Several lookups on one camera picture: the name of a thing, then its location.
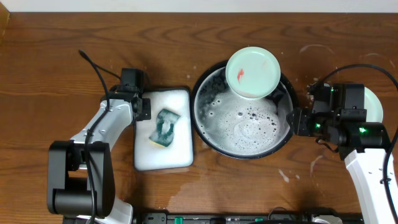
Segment green and yellow sponge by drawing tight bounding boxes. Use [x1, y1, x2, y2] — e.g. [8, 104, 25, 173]
[149, 109, 180, 147]

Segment light green plate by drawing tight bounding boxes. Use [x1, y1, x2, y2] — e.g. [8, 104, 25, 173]
[364, 87, 384, 123]
[225, 47, 281, 99]

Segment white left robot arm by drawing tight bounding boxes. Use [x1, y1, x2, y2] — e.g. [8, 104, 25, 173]
[47, 84, 151, 223]

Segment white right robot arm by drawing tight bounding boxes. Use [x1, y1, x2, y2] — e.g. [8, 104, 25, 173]
[287, 108, 397, 223]

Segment black rectangular soapy tray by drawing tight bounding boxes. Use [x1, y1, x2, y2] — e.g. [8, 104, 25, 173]
[134, 88, 194, 171]

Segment round black metal tray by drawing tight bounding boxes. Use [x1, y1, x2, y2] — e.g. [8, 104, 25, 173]
[190, 61, 299, 159]

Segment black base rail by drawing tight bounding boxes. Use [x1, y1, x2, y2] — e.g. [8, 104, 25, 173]
[132, 212, 364, 224]

